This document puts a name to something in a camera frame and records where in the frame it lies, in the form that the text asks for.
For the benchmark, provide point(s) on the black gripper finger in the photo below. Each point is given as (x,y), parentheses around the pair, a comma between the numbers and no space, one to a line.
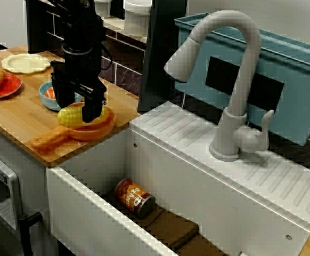
(63,93)
(92,109)

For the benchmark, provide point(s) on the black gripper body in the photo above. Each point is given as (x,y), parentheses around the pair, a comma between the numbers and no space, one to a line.
(77,72)

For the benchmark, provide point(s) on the salmon sushi toy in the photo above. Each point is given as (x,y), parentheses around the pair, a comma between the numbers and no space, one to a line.
(49,94)

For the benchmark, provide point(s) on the yellow toy corn cob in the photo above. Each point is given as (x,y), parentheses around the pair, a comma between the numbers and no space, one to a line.
(69,117)

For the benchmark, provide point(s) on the light blue bowl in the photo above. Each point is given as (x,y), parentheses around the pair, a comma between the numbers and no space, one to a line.
(44,98)

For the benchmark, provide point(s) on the orange toy frying pan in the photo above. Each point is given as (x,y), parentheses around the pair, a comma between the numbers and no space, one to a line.
(91,133)

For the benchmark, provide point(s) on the cream scalloped plate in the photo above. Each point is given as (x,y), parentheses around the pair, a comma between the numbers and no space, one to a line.
(24,64)

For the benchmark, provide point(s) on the red plate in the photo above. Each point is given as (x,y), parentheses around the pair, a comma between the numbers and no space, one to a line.
(11,85)

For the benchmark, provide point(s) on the long wooden countertop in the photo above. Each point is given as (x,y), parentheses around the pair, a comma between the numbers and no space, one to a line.
(16,120)

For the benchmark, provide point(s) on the black upright panel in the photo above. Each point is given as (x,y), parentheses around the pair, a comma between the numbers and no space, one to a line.
(35,26)

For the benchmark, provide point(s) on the labelled white canister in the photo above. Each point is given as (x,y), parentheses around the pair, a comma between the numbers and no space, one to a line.
(104,8)

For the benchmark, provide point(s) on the plain white canister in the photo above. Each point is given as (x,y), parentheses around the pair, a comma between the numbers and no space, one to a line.
(136,21)

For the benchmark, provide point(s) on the white kitchen cabinet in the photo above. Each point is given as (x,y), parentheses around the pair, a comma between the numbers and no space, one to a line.
(35,170)

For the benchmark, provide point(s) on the orange beans can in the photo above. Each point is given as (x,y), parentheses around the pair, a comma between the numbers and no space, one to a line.
(131,196)

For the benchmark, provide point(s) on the grey dishwasher panel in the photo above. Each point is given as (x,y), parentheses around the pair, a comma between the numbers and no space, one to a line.
(12,184)

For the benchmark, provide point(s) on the black rectangular label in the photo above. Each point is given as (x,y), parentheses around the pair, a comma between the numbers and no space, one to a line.
(221,74)

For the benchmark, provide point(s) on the brown cloth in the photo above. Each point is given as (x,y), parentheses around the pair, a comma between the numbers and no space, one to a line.
(176,229)

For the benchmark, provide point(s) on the white sink basin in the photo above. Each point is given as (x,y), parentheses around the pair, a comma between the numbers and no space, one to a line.
(224,200)

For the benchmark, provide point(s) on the grey toy faucet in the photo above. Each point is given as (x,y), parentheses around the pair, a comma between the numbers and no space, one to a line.
(251,40)

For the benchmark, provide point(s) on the teal plastic bin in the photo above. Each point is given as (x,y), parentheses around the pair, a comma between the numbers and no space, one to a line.
(290,106)

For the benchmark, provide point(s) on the black angled post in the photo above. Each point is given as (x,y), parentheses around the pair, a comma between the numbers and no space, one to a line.
(157,66)

